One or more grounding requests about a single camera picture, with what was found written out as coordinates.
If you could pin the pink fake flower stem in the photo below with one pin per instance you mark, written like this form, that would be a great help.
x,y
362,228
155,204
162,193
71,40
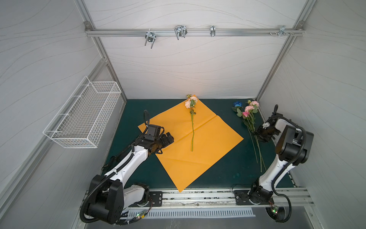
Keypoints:
x,y
257,151

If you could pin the metal u-bolt clamp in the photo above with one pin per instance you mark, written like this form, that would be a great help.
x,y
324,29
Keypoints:
x,y
150,37
180,31

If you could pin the orange wrapping paper sheet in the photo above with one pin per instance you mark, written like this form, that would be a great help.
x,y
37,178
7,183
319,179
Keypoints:
x,y
213,139

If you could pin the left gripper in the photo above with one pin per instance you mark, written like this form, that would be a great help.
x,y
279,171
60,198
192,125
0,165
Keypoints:
x,y
166,142

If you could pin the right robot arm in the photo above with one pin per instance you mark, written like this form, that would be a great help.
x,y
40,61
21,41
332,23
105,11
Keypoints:
x,y
293,146

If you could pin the blue fake flower stem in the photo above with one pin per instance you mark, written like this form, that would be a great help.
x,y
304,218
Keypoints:
x,y
237,107

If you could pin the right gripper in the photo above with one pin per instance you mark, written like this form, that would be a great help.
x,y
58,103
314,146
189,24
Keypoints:
x,y
264,133

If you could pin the white slotted cable duct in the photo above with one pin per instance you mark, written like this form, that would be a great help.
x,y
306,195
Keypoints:
x,y
205,213

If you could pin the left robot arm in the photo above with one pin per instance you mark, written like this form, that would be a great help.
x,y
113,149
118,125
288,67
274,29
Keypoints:
x,y
108,196

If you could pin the green table mat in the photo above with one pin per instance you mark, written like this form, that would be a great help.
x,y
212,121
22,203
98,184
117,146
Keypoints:
x,y
238,168

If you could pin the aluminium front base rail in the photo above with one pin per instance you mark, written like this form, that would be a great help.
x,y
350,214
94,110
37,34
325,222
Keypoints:
x,y
207,198

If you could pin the small metal hook bracket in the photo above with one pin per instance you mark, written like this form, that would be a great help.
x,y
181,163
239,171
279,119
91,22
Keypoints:
x,y
212,31

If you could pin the peach fake flower stem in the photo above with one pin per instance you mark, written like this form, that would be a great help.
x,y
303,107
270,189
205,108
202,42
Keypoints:
x,y
190,104

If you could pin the white wire basket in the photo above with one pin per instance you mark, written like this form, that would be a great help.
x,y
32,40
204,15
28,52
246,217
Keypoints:
x,y
82,120

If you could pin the left metal U-bolt clamp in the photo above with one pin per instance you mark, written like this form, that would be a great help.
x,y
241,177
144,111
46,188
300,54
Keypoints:
x,y
150,37

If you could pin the middle metal U-bolt clamp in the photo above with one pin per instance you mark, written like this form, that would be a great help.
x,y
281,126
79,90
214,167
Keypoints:
x,y
180,31

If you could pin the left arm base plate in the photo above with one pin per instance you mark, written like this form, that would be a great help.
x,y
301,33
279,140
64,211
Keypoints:
x,y
152,199

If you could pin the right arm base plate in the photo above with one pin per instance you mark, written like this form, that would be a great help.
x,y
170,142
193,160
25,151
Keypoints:
x,y
241,198

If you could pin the aluminium cross rail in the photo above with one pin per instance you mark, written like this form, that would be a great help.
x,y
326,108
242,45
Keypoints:
x,y
205,32

